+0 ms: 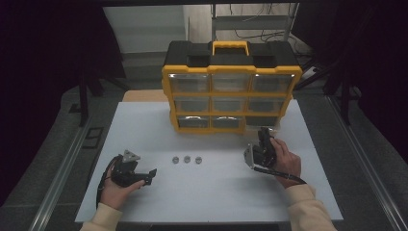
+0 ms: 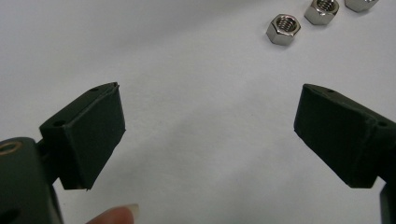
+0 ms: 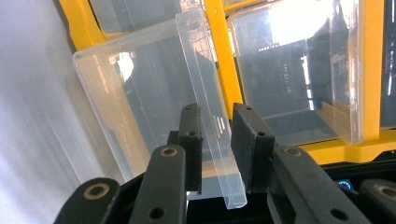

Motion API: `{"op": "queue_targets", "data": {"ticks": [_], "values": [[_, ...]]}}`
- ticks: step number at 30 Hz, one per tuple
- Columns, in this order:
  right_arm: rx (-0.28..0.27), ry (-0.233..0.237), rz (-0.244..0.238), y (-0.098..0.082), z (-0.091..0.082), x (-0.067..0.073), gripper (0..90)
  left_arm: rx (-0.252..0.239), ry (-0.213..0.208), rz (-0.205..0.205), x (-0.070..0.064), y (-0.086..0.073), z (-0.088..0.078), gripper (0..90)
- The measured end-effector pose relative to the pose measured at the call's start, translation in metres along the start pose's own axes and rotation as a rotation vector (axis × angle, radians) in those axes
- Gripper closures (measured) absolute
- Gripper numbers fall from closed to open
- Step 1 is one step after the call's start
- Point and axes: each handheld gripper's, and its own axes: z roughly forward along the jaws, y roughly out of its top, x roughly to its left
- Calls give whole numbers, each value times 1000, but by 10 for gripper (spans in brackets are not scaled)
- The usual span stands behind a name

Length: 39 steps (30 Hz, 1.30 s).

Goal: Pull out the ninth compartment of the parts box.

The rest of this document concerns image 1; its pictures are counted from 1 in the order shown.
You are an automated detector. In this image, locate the set of clear organizer bins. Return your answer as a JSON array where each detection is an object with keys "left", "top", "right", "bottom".
[{"left": 167, "top": 73, "right": 295, "bottom": 130}]

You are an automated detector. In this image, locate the white power strip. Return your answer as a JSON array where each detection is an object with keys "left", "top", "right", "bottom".
[{"left": 301, "top": 65, "right": 318, "bottom": 81}]

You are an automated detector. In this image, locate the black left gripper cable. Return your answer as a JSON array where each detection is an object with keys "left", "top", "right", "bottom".
[{"left": 95, "top": 156, "right": 119, "bottom": 210}]

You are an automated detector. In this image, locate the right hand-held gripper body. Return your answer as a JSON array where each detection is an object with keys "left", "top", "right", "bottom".
[{"left": 243, "top": 136, "right": 278, "bottom": 170}]

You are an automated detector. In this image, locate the aluminium rail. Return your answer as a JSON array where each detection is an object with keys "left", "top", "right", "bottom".
[
  {"left": 30, "top": 121, "right": 92, "bottom": 231},
  {"left": 325, "top": 95, "right": 408, "bottom": 231}
]

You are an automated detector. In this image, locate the bundle of black cables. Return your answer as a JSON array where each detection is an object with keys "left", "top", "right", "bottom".
[{"left": 230, "top": 3, "right": 314, "bottom": 61}]

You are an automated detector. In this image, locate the clear plastic drawer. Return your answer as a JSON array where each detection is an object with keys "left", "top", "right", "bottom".
[{"left": 244, "top": 115, "right": 281, "bottom": 133}]

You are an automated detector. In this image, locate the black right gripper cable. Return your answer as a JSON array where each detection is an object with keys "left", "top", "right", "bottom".
[{"left": 253, "top": 166, "right": 308, "bottom": 186}]

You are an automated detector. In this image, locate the black metal stand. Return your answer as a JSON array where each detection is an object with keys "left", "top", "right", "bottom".
[
  {"left": 294, "top": 61, "right": 362, "bottom": 126},
  {"left": 68, "top": 73, "right": 129, "bottom": 128}
]

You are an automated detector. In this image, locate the person's left hand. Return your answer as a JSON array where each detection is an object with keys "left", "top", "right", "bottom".
[{"left": 100, "top": 168, "right": 146, "bottom": 211}]

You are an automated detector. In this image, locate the grey metal shelf rack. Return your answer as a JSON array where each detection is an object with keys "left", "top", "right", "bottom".
[{"left": 211, "top": 3, "right": 299, "bottom": 42}]

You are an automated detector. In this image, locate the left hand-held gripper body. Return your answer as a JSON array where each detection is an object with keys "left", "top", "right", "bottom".
[{"left": 110, "top": 149, "right": 142, "bottom": 188}]

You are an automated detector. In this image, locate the person's right hand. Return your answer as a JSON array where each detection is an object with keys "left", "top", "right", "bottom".
[{"left": 268, "top": 137, "right": 302, "bottom": 190}]

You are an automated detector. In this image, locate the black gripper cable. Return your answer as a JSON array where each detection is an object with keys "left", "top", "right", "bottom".
[
  {"left": 253, "top": 166, "right": 308, "bottom": 186},
  {"left": 95, "top": 156, "right": 119, "bottom": 210}
]

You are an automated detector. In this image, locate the dark curtain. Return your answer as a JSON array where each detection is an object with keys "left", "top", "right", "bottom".
[
  {"left": 0, "top": 0, "right": 127, "bottom": 206},
  {"left": 293, "top": 0, "right": 408, "bottom": 162}
]

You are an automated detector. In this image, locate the yellow black organizer case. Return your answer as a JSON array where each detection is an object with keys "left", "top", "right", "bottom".
[{"left": 161, "top": 40, "right": 303, "bottom": 135}]

